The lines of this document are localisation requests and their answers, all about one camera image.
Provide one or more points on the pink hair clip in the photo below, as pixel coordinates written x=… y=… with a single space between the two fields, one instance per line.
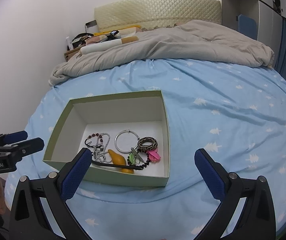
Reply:
x=154 y=156

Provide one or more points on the light blue bed sheet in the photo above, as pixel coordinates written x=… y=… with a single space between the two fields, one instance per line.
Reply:
x=236 y=113

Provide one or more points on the grey duvet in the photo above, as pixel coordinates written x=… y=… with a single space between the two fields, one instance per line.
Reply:
x=198 y=40

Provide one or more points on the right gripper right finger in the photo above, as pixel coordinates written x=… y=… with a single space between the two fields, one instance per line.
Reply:
x=257 y=219

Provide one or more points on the green cardboard box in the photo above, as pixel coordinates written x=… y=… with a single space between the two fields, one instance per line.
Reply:
x=93 y=123

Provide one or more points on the blue chair back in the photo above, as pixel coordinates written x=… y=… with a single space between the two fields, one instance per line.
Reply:
x=247 y=26

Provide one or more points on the silver bangle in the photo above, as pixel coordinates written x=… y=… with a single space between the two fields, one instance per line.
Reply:
x=126 y=140

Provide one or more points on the cream quilted headboard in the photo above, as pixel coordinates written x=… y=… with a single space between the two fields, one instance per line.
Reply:
x=152 y=14

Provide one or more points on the grey white wardrobe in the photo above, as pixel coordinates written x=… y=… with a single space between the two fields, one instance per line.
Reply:
x=268 y=21

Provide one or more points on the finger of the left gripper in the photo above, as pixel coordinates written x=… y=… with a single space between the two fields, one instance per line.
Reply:
x=7 y=139
x=26 y=147

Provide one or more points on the orange gourd pendant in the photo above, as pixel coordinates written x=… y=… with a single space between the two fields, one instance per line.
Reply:
x=118 y=159

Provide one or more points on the green hair clip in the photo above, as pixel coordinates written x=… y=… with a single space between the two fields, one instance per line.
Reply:
x=131 y=159

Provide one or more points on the white bottle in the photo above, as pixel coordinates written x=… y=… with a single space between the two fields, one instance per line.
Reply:
x=69 y=43

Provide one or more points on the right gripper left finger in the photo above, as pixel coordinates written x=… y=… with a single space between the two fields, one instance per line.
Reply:
x=28 y=219

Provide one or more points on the black gold patterned bangle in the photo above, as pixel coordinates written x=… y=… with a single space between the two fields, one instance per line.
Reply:
x=146 y=144

